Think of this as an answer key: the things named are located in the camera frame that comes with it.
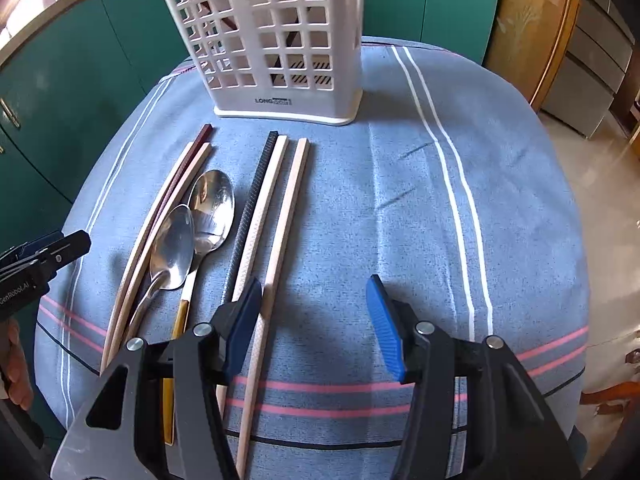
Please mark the beige chopstick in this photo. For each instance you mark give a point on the beige chopstick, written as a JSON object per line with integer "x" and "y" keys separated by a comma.
{"x": 170, "y": 185}
{"x": 265, "y": 200}
{"x": 188, "y": 182}
{"x": 287, "y": 210}

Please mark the person's left hand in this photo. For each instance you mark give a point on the person's left hand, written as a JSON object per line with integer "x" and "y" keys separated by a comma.
{"x": 14, "y": 360}

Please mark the white plastic utensil holder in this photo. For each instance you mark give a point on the white plastic utensil holder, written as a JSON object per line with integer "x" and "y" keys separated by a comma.
{"x": 240, "y": 110}

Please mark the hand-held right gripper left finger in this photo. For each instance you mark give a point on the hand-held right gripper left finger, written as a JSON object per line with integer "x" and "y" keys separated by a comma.
{"x": 244, "y": 326}

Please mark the grey drawer cabinet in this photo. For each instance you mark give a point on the grey drawer cabinet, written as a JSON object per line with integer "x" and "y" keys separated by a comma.
{"x": 590, "y": 60}

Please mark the kitchen countertop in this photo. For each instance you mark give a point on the kitchen countertop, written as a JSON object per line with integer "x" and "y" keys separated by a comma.
{"x": 30, "y": 15}

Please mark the wooden chair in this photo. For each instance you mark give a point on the wooden chair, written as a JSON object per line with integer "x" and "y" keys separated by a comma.
{"x": 610, "y": 394}

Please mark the blue striped tablecloth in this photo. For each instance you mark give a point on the blue striped tablecloth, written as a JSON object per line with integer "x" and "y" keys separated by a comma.
{"x": 375, "y": 185}

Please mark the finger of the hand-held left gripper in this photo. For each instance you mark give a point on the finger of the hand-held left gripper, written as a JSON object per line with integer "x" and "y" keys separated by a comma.
{"x": 35, "y": 242}
{"x": 65, "y": 251}

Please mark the wooden glass door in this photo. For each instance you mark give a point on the wooden glass door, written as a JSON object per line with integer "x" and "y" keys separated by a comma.
{"x": 530, "y": 20}

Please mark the silver spoon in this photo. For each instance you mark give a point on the silver spoon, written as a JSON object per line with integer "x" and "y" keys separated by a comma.
{"x": 172, "y": 255}

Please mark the dark red chopstick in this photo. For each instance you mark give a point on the dark red chopstick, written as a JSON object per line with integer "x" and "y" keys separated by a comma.
{"x": 204, "y": 135}
{"x": 220, "y": 17}

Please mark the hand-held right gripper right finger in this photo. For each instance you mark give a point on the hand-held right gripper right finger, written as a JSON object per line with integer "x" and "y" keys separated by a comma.
{"x": 385, "y": 330}

